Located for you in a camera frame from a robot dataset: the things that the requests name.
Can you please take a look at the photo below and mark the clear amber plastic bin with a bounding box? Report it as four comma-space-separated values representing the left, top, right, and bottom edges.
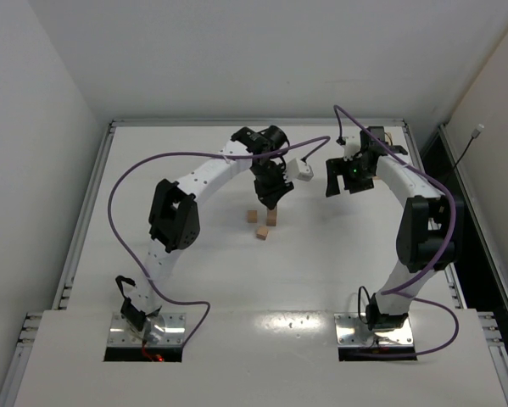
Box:
371, 131, 394, 181

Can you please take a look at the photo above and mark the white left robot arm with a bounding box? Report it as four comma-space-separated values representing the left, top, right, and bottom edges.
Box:
116, 125, 294, 333

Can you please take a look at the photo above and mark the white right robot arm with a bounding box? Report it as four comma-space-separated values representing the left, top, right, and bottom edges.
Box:
246, 125, 464, 330

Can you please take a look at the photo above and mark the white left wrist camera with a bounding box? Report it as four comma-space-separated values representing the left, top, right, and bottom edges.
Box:
284, 159, 314, 181

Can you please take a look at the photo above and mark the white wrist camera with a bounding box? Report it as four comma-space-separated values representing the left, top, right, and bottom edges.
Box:
342, 135, 361, 160
284, 159, 314, 181

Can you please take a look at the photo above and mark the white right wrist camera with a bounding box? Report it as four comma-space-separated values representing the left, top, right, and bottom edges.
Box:
342, 135, 361, 160

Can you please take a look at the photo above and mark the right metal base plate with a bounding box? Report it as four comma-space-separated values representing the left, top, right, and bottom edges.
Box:
334, 312, 414, 349

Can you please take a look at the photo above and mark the metal base plate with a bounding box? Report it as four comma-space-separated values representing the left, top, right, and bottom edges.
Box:
334, 312, 414, 349
107, 313, 186, 348

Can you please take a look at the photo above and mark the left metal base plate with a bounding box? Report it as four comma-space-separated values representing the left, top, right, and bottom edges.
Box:
107, 313, 186, 348

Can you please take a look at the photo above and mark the aluminium table frame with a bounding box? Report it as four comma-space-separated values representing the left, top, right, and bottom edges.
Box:
0, 120, 508, 406

